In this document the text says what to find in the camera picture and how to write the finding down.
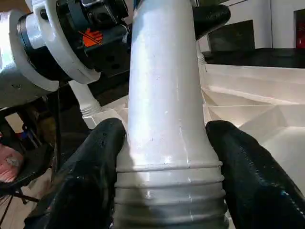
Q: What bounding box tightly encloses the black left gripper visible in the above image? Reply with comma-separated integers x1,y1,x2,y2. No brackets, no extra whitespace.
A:
56,0,131,79

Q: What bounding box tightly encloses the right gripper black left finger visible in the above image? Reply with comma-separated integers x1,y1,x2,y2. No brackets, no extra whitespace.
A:
23,118,127,229

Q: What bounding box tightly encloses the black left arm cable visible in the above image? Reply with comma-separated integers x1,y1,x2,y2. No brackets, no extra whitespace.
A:
53,80,63,173

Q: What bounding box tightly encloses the white plastic table top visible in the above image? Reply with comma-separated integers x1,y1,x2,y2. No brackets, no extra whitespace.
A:
82,62,305,229

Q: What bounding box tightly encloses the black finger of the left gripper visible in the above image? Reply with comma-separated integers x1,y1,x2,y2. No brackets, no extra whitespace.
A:
193,4,231,40

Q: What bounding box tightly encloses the black mat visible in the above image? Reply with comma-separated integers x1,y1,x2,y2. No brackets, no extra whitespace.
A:
57,47,305,167

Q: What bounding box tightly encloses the pink soft object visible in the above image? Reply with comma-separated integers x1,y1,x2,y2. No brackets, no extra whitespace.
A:
0,145,25,184

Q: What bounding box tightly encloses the white cabinet with glass doors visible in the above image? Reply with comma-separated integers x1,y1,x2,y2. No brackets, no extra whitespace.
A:
196,0,305,52

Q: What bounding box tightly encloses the red bottle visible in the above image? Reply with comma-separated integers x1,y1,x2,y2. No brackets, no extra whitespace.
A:
295,23,305,49

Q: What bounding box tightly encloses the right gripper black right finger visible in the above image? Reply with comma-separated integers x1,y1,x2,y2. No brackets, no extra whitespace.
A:
205,120,305,229

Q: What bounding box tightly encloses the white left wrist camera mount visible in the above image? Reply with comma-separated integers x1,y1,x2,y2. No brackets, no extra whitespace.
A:
31,0,101,84

